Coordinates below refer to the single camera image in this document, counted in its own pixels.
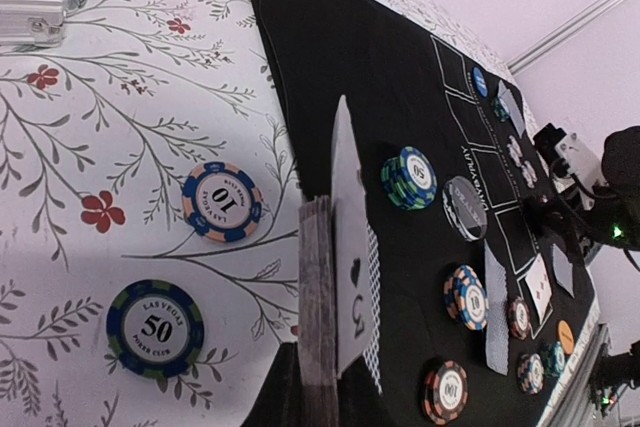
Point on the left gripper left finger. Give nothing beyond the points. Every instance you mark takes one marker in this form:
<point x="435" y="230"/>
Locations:
<point x="278" y="403"/>

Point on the black poker mat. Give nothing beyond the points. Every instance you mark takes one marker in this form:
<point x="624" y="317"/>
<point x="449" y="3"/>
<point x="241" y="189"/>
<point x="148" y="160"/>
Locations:
<point x="439" y="190"/>

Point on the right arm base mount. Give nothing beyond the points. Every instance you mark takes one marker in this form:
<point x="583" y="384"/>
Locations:
<point x="612" y="372"/>

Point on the white poker chip stack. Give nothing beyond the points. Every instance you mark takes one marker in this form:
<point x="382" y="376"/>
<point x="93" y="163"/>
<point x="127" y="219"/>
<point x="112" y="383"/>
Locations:
<point x="221" y="202"/>

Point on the orange big blind button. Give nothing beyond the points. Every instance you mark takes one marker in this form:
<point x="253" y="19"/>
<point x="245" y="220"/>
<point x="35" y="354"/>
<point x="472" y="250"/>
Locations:
<point x="566" y="337"/>

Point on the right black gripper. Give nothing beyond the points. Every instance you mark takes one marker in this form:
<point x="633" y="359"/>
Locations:
<point x="594" y="198"/>

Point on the right aluminium frame post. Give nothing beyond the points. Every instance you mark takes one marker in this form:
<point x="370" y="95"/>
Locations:
<point x="561" y="34"/>

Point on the blue small blind button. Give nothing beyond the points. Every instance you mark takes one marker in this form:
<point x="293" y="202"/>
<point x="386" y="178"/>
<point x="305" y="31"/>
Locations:
<point x="480" y="82"/>

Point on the red chip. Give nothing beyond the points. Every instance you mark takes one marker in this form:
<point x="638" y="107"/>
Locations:
<point x="519" y="318"/>
<point x="445" y="392"/>

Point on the face-down card small blind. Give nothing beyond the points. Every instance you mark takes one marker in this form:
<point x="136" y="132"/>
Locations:
<point x="509" y="103"/>

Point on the blue card deck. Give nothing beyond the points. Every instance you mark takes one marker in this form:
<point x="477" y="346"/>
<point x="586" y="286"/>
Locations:
<point x="337" y="320"/>

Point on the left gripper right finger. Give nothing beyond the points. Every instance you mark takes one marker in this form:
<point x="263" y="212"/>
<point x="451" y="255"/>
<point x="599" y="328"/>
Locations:
<point x="359" y="402"/>

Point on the face-down card big blind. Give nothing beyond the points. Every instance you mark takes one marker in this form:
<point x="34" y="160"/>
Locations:
<point x="563" y="270"/>

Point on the green poker chip stack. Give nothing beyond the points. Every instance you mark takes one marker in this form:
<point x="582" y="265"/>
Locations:
<point x="155" y="329"/>

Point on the clear dealer button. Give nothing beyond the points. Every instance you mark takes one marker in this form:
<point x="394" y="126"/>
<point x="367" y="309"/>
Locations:
<point x="464" y="209"/>

